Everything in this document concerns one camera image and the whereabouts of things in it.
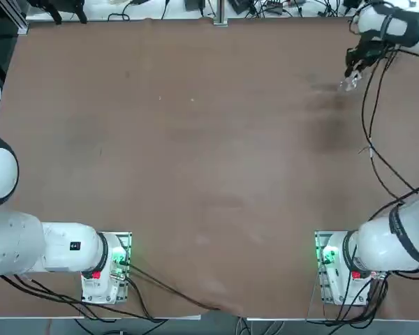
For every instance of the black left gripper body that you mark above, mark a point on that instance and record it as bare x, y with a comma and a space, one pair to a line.
56, 3

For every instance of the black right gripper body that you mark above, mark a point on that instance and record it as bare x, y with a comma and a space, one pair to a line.
370, 49

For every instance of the clear glass alcohol lamp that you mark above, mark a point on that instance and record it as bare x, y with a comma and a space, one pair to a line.
350, 83

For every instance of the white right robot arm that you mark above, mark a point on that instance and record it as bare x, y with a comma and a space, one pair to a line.
380, 247

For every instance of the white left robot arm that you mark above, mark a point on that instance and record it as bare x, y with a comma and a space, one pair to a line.
28, 244

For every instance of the black power adapter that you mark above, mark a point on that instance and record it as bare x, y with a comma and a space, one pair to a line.
194, 4

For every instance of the aluminium frame rail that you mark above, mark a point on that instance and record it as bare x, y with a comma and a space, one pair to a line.
12, 17

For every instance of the white table edge bracket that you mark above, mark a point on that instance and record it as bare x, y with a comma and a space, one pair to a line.
220, 21

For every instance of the aluminium camera post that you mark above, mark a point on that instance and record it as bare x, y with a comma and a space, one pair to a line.
220, 8

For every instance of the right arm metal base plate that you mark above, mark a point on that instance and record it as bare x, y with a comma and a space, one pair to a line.
321, 265

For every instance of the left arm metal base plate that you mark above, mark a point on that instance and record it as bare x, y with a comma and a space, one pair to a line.
124, 244

